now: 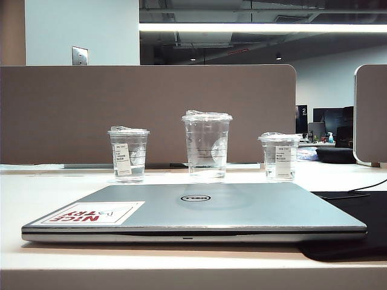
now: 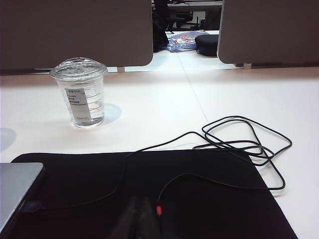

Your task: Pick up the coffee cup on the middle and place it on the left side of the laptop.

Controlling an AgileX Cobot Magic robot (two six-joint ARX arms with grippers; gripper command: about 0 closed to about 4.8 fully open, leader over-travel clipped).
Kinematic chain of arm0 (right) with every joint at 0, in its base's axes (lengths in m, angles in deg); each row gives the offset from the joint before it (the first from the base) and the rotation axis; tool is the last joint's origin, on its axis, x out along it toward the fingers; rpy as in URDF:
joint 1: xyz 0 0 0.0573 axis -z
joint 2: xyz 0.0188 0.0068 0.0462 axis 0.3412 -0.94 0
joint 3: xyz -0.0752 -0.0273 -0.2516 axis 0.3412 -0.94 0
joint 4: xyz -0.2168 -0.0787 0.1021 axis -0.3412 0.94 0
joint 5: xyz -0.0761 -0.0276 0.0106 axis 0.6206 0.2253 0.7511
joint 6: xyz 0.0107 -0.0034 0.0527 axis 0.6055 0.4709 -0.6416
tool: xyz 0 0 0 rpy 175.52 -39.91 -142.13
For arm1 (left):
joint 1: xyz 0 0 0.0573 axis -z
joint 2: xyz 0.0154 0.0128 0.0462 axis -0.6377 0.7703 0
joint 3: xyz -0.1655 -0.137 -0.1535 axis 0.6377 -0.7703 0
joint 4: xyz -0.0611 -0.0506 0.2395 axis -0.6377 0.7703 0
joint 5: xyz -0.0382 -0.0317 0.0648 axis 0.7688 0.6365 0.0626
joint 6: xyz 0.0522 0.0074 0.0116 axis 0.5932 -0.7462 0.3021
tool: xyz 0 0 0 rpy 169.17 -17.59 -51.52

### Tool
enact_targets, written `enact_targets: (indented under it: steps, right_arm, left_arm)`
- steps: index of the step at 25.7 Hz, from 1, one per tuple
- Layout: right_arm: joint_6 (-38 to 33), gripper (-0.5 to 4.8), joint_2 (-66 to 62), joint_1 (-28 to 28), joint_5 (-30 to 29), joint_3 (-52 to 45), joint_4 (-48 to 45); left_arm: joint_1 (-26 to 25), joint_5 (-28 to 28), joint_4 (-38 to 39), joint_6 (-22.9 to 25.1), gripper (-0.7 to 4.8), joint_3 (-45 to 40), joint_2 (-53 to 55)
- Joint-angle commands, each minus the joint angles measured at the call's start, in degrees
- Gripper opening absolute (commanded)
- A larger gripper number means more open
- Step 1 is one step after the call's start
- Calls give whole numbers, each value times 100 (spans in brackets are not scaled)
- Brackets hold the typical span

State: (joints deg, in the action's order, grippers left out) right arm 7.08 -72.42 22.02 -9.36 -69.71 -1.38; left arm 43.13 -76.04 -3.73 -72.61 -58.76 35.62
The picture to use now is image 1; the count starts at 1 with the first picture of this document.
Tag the metal wall switch plate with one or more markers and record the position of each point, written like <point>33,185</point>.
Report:
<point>80,55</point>

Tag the brown divider with white edge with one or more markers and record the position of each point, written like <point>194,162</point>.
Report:
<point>373,114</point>

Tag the blue spray bottle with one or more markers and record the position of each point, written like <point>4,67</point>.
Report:
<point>331,139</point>

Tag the silver Dell laptop with sticker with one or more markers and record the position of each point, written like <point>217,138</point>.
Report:
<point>226,211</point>

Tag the black sign with number two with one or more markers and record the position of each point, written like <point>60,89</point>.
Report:
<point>301,119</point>

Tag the tall clear plastic cup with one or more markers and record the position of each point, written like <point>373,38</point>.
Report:
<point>207,145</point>

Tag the wide brown desk divider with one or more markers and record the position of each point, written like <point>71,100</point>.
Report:
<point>90,105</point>

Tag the small clear cup, flat label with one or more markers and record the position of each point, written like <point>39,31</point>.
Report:
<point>279,160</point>

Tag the black round cushion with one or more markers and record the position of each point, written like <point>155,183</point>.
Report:
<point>334,154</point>

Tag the black mouse pad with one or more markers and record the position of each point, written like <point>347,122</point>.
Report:
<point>362,208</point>

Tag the small clear cup, label hanging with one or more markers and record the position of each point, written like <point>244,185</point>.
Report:
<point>136,151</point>

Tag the white ceiling light strip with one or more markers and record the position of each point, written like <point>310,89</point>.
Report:
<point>257,27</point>

